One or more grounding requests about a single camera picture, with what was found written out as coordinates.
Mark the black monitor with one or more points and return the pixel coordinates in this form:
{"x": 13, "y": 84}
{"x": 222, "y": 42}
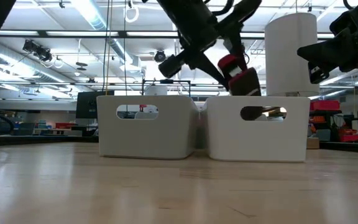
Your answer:
{"x": 89, "y": 104}

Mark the light grey plastic bin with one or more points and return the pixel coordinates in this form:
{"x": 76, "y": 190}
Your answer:
{"x": 148, "y": 137}

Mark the black shelving rack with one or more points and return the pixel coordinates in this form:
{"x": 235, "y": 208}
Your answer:
{"x": 337, "y": 124}

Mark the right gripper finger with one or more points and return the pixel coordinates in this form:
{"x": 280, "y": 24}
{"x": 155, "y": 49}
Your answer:
{"x": 331, "y": 49}

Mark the black ceiling-hung camera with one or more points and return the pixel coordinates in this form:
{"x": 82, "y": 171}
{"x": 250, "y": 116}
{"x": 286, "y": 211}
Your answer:
{"x": 39, "y": 51}
{"x": 159, "y": 56}

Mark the white table lamp wooden base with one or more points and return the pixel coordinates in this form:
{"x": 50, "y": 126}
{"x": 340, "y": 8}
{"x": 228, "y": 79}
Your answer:
{"x": 291, "y": 53}

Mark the red storage bin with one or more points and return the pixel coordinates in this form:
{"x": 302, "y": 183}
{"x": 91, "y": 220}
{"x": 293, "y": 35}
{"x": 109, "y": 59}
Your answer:
{"x": 325, "y": 105}

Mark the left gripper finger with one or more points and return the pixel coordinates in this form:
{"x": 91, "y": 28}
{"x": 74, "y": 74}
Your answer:
{"x": 236, "y": 46}
{"x": 213, "y": 70}

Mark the black aluminium table frame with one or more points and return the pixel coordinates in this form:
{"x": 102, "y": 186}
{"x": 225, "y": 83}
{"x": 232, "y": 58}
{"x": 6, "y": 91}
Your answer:
{"x": 42, "y": 140}

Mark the red stapler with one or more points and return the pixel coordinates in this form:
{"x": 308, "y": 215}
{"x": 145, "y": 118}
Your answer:
{"x": 244, "y": 82}

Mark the black camera gantry frame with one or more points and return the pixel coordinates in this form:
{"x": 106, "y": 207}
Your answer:
{"x": 166, "y": 81}

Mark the white plastic bin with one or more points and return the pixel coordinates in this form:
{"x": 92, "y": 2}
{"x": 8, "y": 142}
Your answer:
{"x": 256, "y": 140}

